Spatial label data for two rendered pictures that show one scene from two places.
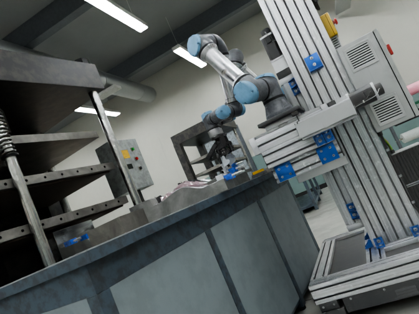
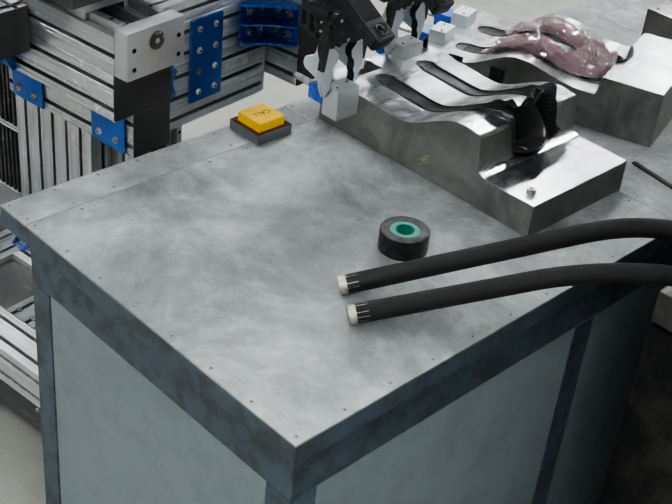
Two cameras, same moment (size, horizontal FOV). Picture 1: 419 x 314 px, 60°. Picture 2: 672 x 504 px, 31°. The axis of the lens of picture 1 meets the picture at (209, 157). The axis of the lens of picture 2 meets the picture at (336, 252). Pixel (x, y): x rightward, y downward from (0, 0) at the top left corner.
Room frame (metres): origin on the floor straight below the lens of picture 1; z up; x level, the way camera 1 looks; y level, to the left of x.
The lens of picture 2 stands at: (4.20, 0.41, 1.87)
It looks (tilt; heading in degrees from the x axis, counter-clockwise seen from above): 34 degrees down; 195
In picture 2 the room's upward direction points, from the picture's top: 6 degrees clockwise
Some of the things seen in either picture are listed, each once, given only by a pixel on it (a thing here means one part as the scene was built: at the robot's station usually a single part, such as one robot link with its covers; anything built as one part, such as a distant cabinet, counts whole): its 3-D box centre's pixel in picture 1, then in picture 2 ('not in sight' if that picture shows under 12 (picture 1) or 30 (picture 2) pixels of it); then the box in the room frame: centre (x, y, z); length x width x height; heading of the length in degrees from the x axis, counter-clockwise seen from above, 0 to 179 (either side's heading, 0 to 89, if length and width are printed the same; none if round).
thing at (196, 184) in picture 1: (182, 189); (556, 41); (1.91, 0.20, 0.90); 0.26 x 0.18 x 0.08; 79
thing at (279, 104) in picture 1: (277, 107); not in sight; (1.89, -0.43, 1.09); 0.15 x 0.15 x 0.10
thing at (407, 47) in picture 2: (234, 169); (387, 44); (2.08, -0.10, 0.89); 0.13 x 0.05 x 0.05; 62
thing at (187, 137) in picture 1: (228, 177); not in sight; (6.96, -0.17, 1.03); 1.54 x 0.94 x 2.06; 162
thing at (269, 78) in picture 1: (267, 87); not in sight; (1.88, -0.42, 1.20); 0.13 x 0.12 x 0.14; 130
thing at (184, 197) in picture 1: (184, 196); (554, 60); (1.90, 0.20, 0.86); 0.50 x 0.26 x 0.11; 79
